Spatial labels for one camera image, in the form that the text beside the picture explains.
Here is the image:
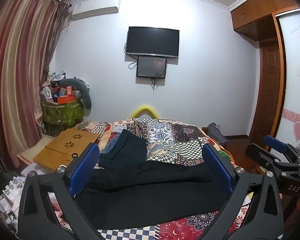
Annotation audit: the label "blue folded garment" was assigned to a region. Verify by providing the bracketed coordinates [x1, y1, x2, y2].
[101, 137, 118, 155]

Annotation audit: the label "striped red beige curtain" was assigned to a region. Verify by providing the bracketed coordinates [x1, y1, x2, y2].
[0, 0, 71, 170]

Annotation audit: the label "black pants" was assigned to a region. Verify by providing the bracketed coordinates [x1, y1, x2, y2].
[74, 159, 231, 230]

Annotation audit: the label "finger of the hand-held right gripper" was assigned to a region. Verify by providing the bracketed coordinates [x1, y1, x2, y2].
[245, 143, 300, 175]
[263, 135, 300, 161]

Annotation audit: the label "pile of white packets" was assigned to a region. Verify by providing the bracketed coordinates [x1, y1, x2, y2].
[0, 176, 28, 233]

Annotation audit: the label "white air conditioner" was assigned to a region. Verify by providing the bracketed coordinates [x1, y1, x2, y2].
[70, 0, 121, 20]

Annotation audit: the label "small black wall monitor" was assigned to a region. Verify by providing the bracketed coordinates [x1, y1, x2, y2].
[136, 56, 168, 78]

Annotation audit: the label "dark teal folded garment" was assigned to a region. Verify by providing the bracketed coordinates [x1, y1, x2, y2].
[99, 129, 148, 169]

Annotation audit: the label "pile of household clutter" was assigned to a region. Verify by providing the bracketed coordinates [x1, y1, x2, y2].
[41, 70, 74, 103]

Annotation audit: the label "wooden overhead cabinet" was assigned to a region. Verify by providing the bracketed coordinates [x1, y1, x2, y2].
[230, 0, 300, 42]

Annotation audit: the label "dark blue bag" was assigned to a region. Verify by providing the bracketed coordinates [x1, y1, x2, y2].
[207, 122, 228, 145]

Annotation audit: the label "beige board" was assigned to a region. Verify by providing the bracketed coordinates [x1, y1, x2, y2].
[16, 135, 54, 168]

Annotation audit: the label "white heart-print wardrobe door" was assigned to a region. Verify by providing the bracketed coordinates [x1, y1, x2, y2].
[275, 8, 300, 150]

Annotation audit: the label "patchwork printed blanket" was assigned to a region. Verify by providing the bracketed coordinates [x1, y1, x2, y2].
[47, 119, 253, 240]

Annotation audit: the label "orange box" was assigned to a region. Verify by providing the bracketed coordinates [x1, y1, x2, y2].
[57, 95, 77, 105]

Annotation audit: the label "wooden lap desk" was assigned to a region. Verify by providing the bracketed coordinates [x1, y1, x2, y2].
[33, 128, 100, 172]

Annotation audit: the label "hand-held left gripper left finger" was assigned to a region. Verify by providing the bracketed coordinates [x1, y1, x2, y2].
[17, 142, 108, 240]

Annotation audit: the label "black wall television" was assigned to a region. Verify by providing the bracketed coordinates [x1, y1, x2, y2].
[126, 26, 180, 58]

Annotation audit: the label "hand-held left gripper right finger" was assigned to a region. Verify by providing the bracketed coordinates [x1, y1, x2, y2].
[201, 142, 284, 240]

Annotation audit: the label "yellow foam arch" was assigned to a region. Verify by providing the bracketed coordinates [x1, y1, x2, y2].
[129, 104, 158, 119]

